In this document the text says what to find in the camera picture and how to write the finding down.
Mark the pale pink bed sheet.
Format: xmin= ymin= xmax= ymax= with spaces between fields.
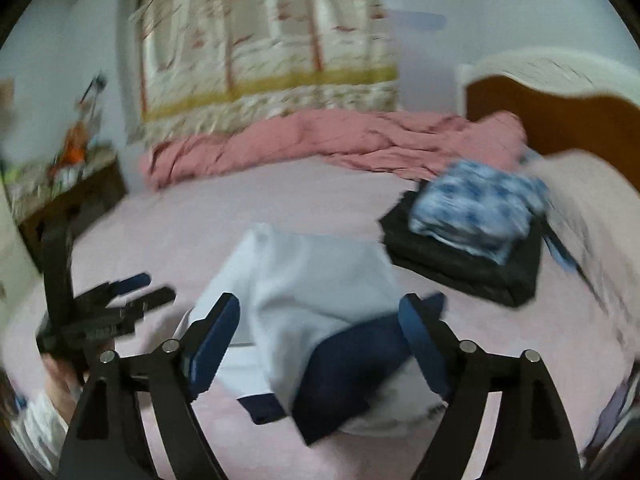
xmin=0 ymin=148 xmax=637 ymax=480

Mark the folded blue plaid shirt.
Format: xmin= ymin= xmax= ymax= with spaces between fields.
xmin=408 ymin=159 xmax=549 ymax=264

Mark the folded black garment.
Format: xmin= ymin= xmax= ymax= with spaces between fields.
xmin=378 ymin=191 xmax=546 ymax=309

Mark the person left hand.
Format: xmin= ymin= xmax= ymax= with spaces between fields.
xmin=41 ymin=354 xmax=82 ymax=424

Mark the dark wooden desk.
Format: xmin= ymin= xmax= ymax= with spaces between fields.
xmin=12 ymin=148 xmax=128 ymax=273

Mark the pink plaid blanket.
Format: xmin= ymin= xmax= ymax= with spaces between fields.
xmin=141 ymin=110 xmax=527 ymax=190

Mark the navy white sailor garment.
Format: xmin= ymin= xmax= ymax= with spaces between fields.
xmin=176 ymin=223 xmax=444 ymax=445

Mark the tree pattern curtain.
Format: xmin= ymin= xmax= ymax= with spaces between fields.
xmin=130 ymin=0 xmax=399 ymax=146

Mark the brown white headboard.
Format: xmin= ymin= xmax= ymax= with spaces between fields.
xmin=454 ymin=47 xmax=639 ymax=186

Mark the desk clutter pile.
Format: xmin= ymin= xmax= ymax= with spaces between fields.
xmin=1 ymin=72 xmax=116 ymax=217

